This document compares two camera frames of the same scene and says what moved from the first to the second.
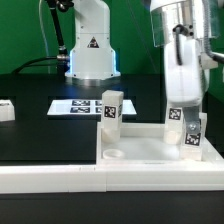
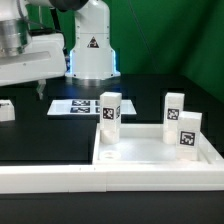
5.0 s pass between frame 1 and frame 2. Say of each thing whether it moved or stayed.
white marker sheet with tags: stayed
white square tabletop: stayed
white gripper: moved
